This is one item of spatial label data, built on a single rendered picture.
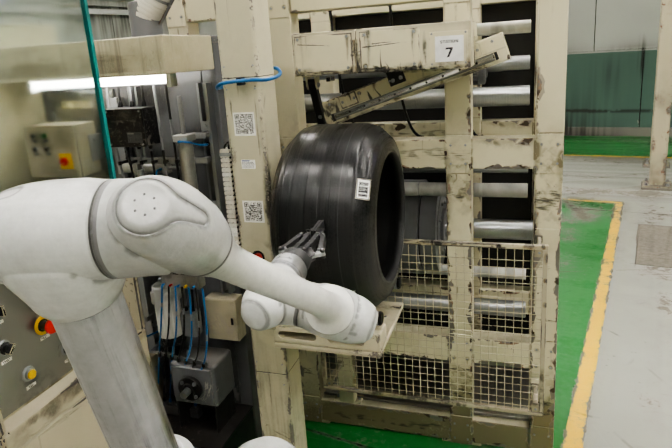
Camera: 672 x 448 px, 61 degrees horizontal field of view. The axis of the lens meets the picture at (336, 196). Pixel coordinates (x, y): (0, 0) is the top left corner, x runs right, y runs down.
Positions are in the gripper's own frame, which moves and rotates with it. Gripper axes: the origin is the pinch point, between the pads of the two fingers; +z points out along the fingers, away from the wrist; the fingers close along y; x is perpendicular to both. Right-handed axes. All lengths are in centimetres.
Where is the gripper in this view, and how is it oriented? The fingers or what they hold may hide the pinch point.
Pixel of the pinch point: (317, 230)
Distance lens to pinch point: 154.8
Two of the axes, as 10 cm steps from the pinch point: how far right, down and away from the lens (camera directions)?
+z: 2.9, -3.9, 8.7
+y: -9.5, -0.2, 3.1
